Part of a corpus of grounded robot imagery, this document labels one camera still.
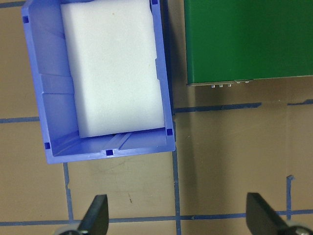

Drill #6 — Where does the blue plastic storage bin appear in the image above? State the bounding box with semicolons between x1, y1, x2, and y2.
21;0;177;165

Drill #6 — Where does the green conveyor belt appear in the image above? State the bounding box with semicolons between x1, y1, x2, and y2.
183;0;313;88

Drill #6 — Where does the white foam pad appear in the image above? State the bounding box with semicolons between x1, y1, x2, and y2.
60;0;166;139

